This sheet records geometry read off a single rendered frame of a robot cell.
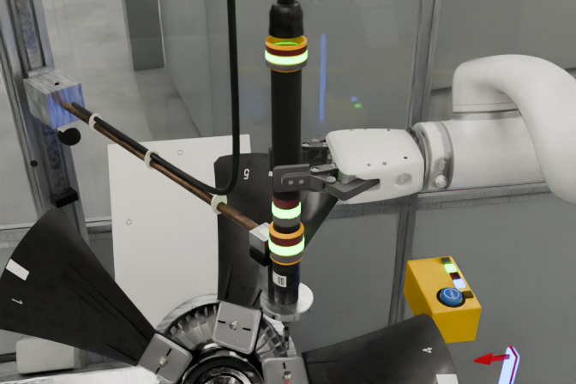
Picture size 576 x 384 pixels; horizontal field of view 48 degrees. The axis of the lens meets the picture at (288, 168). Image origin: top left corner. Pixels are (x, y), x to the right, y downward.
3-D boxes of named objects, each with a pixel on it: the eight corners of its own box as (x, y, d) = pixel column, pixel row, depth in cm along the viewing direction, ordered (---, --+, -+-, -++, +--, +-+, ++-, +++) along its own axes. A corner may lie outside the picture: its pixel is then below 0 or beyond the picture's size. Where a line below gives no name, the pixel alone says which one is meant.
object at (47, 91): (27, 115, 124) (18, 73, 119) (62, 104, 128) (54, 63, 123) (53, 133, 117) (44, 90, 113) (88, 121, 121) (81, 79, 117)
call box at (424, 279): (401, 297, 141) (406, 259, 136) (446, 291, 143) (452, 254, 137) (426, 351, 128) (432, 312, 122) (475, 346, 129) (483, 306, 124)
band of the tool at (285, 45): (257, 66, 69) (256, 39, 67) (286, 56, 72) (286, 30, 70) (285, 77, 66) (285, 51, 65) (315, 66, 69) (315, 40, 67)
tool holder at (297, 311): (239, 296, 88) (236, 237, 83) (277, 272, 92) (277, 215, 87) (285, 331, 82) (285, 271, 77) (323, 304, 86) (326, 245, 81)
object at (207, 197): (63, 111, 117) (63, 104, 116) (71, 108, 118) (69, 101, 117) (262, 243, 84) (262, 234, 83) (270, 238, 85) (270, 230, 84)
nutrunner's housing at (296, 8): (266, 317, 88) (258, -26, 64) (286, 303, 90) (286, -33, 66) (285, 332, 85) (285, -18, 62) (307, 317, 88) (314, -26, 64)
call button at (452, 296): (437, 293, 128) (438, 286, 127) (456, 291, 128) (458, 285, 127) (444, 308, 124) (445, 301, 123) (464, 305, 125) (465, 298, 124)
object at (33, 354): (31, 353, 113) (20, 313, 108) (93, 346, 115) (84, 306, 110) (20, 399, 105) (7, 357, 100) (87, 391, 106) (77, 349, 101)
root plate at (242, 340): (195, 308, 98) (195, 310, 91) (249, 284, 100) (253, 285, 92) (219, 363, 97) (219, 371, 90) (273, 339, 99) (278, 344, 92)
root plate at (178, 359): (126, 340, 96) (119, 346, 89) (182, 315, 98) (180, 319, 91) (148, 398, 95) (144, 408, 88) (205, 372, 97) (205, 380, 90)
